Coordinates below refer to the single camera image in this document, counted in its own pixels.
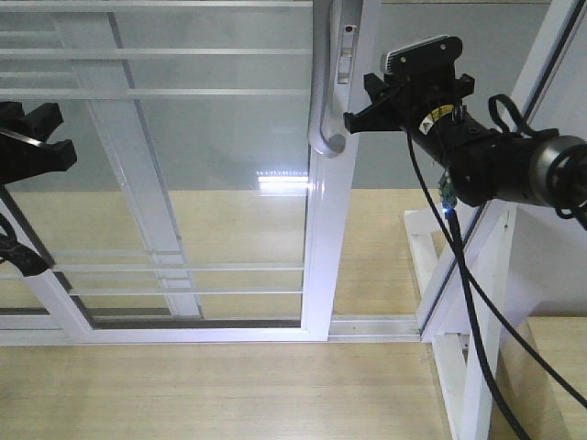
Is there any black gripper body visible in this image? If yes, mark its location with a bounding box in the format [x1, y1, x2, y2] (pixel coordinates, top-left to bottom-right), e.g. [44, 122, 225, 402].
[392, 68, 505, 207]

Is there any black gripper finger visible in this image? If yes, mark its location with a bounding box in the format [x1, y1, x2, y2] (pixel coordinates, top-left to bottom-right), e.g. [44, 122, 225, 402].
[1, 139, 77, 184]
[363, 73, 473, 104]
[1, 101, 63, 140]
[343, 87, 412, 134]

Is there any silver door handle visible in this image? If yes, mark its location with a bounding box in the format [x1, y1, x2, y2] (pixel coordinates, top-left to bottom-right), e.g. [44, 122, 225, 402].
[307, 1, 346, 158]

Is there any white sliding glass door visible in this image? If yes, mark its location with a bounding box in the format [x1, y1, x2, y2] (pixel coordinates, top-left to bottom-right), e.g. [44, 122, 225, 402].
[1, 1, 380, 343]

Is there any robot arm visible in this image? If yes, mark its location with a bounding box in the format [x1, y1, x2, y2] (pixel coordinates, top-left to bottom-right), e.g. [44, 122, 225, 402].
[344, 70, 586, 210]

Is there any silver door lock plate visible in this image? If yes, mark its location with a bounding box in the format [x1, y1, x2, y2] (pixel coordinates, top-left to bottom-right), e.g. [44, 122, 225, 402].
[336, 25, 358, 84]

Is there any white fixed glass door panel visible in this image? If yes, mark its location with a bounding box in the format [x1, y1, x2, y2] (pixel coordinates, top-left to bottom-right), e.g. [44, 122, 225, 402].
[1, 1, 210, 346]

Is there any white triangular support brace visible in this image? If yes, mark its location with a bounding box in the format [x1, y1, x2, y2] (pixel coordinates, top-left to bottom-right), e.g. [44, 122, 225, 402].
[404, 202, 517, 439]

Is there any wooden platform board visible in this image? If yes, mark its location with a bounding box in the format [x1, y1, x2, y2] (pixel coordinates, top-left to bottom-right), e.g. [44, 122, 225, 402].
[1, 189, 450, 439]

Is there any aluminium floor track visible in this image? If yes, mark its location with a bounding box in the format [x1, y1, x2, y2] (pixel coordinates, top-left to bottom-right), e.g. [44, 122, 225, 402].
[327, 314, 420, 343]

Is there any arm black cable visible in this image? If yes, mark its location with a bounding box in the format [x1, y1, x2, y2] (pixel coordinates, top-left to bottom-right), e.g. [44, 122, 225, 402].
[0, 182, 54, 280]

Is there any white door frame post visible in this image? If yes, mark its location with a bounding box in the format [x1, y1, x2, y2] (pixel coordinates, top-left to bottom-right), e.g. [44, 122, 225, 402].
[415, 0, 587, 345]

